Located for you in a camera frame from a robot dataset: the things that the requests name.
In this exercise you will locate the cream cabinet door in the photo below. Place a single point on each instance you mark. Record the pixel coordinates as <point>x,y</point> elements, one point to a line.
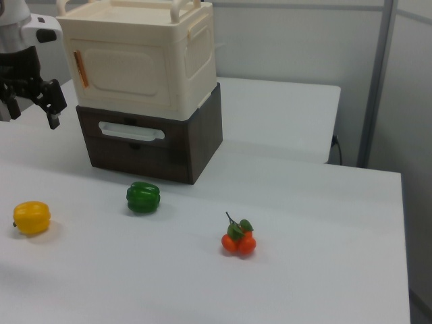
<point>121,72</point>

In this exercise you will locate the grey metal partition post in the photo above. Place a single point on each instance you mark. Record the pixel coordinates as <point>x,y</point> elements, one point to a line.
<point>378,84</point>

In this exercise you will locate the green bell pepper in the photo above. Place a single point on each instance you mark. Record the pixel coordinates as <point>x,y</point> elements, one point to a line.
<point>143,198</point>

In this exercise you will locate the plain brown drawer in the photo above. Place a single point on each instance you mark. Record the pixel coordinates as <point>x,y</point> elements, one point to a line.
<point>141,162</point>

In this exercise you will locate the yellow bell pepper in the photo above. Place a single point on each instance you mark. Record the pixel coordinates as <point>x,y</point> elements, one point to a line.
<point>32,217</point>

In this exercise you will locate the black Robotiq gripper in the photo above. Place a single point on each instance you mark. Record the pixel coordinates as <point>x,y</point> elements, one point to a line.
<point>22,67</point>

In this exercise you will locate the orange fruit cluster with leaves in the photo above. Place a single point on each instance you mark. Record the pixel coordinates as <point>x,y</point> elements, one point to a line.
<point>244,244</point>

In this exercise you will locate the dark brown drawer box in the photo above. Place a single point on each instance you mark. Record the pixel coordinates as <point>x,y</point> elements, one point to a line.
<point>202,135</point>

